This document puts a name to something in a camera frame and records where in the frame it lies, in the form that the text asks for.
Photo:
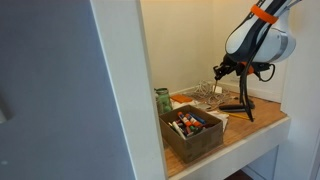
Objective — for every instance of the blue marker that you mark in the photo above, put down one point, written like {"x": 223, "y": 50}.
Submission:
{"x": 199, "y": 118}

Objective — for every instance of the yellow pencil worn eraser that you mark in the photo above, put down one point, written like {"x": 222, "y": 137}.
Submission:
{"x": 240, "y": 116}

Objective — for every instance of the orange cap glue stick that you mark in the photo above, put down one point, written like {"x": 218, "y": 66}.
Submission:
{"x": 194, "y": 120}
{"x": 185, "y": 119}

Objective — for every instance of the brown cardboard box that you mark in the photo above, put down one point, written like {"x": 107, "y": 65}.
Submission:
{"x": 196, "y": 145}

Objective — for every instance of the silver flat device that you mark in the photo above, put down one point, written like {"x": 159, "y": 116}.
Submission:
{"x": 204, "y": 106}

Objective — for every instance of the white marker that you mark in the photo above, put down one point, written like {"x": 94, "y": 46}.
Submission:
{"x": 178, "y": 130}

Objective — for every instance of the white power adapter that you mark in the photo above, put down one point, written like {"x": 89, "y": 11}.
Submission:
{"x": 217, "y": 89}

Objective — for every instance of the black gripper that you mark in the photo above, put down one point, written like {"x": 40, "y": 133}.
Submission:
{"x": 233, "y": 66}

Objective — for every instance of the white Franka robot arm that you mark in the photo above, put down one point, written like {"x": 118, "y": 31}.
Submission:
{"x": 263, "y": 40}

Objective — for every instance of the orange notebook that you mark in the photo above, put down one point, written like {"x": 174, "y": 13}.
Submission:
{"x": 181, "y": 98}

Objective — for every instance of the green glass jar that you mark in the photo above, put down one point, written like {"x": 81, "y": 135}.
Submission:
{"x": 164, "y": 101}

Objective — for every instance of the green marker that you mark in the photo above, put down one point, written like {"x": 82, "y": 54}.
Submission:
{"x": 196, "y": 130}

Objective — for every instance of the white paper sheets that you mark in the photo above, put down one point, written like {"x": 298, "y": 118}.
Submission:
{"x": 221, "y": 117}

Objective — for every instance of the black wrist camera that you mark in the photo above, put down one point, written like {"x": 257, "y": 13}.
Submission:
{"x": 260, "y": 66}

